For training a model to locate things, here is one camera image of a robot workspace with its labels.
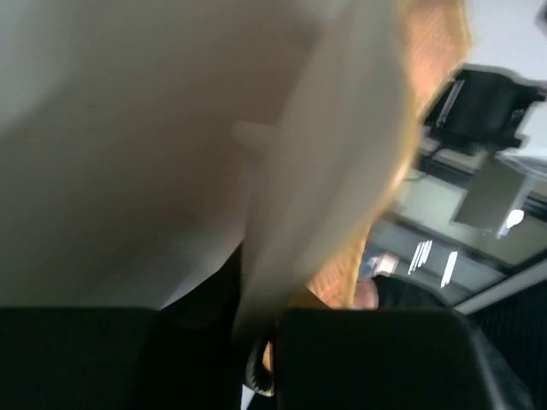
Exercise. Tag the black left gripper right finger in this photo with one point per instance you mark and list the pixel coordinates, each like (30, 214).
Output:
(389, 359)

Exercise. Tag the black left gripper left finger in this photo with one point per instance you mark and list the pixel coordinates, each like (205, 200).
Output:
(111, 358)

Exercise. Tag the triangular wooden plate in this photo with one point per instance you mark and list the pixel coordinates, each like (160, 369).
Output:
(345, 139)

